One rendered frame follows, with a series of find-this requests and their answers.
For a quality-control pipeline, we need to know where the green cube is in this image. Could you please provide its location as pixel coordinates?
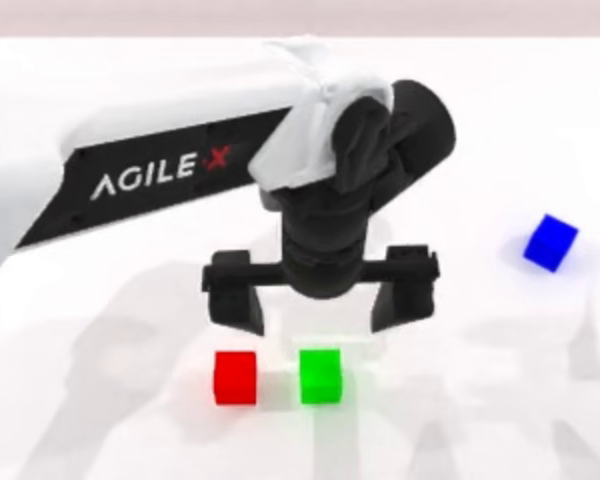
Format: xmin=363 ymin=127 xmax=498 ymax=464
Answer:
xmin=298 ymin=348 xmax=343 ymax=405

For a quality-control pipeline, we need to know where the red cube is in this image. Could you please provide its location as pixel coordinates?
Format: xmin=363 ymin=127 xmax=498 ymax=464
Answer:
xmin=213 ymin=350 xmax=258 ymax=406

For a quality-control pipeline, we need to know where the blue cube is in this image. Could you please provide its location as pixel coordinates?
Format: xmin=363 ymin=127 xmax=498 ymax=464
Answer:
xmin=522 ymin=213 xmax=580 ymax=274

